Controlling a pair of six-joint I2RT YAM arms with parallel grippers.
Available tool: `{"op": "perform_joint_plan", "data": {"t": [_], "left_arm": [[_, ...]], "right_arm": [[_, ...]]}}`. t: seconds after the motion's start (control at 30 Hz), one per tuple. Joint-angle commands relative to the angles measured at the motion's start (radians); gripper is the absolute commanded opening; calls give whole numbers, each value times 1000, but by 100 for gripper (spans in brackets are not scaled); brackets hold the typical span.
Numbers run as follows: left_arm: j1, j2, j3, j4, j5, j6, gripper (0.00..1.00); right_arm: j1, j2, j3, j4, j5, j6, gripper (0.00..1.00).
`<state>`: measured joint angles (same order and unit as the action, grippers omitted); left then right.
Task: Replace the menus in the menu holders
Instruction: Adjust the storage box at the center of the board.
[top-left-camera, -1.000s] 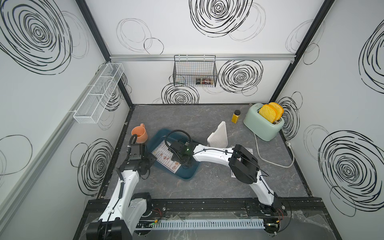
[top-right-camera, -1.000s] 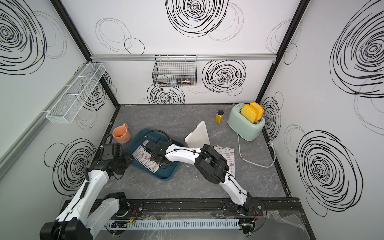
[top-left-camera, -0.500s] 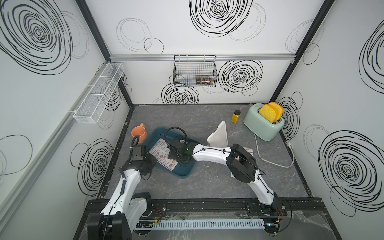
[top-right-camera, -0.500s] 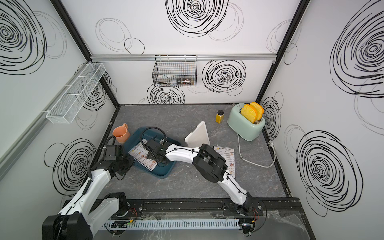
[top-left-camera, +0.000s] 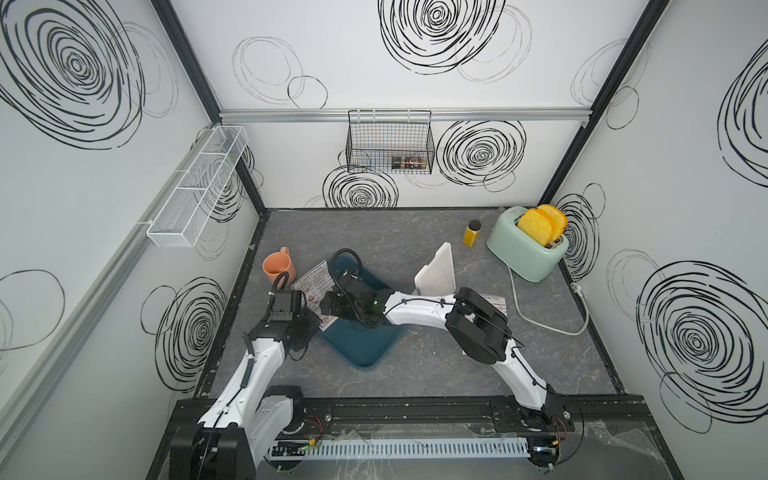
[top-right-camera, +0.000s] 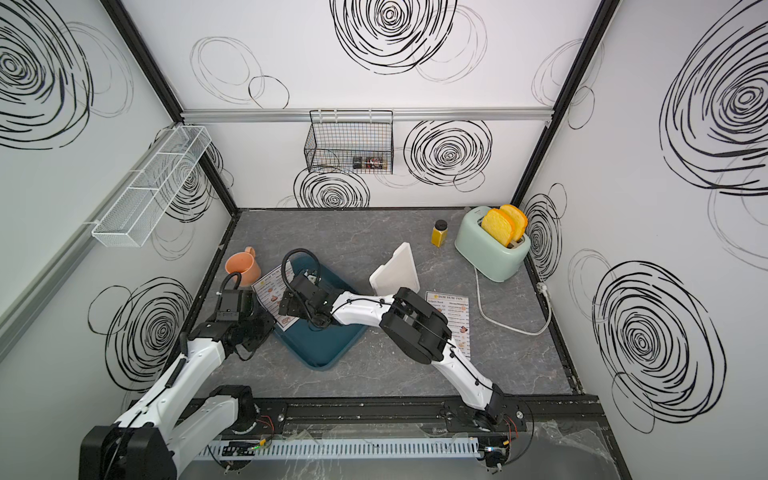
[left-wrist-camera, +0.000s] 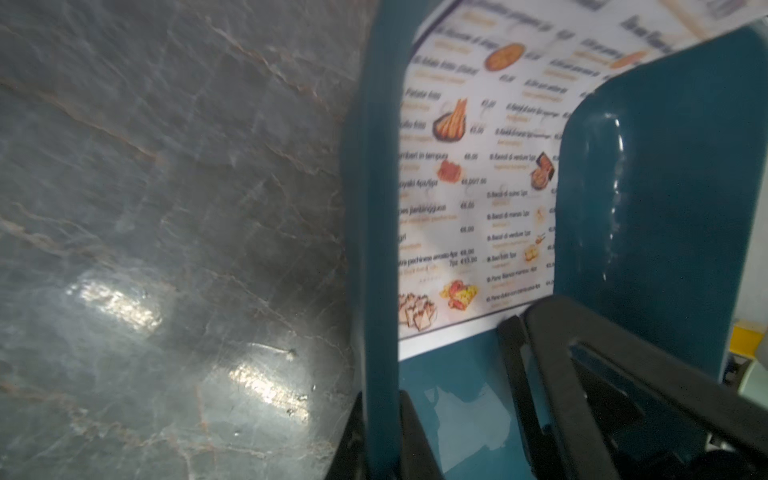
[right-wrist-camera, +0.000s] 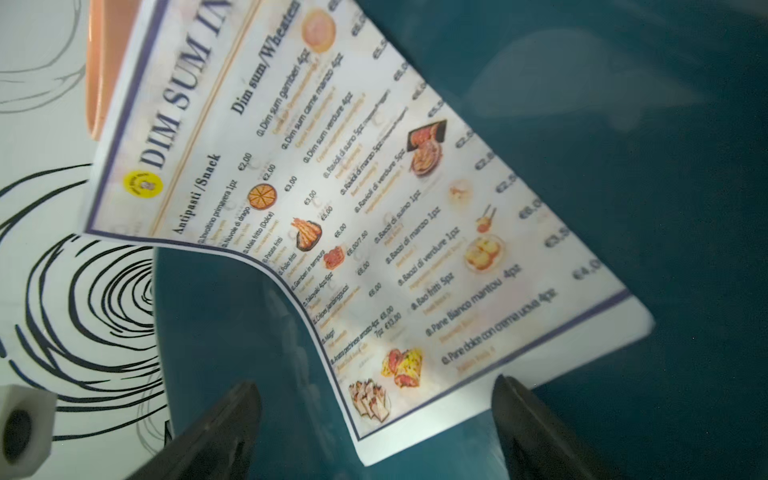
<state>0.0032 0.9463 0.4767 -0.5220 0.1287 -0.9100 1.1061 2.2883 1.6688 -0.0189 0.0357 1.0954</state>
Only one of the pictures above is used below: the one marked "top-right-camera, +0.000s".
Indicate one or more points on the white slotted cable duct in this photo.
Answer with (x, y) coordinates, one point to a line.
(344, 449)

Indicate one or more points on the orange mug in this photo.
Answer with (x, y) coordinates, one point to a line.
(246, 265)

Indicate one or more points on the white mesh shelf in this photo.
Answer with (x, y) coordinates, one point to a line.
(169, 183)

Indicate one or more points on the toast slice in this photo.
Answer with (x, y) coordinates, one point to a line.
(518, 220)
(500, 225)

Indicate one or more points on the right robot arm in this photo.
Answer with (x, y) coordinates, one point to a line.
(416, 327)

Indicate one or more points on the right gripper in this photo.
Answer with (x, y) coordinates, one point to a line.
(295, 306)

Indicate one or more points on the mint green toaster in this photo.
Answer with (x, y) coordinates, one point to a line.
(486, 254)

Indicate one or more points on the yellow spice jar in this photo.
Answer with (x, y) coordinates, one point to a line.
(439, 233)

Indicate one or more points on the black wire basket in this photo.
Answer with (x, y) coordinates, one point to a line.
(336, 136)

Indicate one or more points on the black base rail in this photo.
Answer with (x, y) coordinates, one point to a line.
(447, 413)

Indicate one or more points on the front toast slice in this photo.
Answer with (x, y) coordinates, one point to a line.
(500, 225)

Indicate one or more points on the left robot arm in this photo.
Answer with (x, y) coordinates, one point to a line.
(152, 440)

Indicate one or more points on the old menu sheet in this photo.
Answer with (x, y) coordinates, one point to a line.
(456, 309)

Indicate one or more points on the white menu holder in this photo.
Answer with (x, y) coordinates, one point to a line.
(399, 271)

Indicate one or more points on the teal plastic tray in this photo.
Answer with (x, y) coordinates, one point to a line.
(319, 349)

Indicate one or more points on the new menu sheet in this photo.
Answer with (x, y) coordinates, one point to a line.
(270, 289)

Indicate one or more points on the rear toast slice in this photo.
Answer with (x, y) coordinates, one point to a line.
(518, 220)

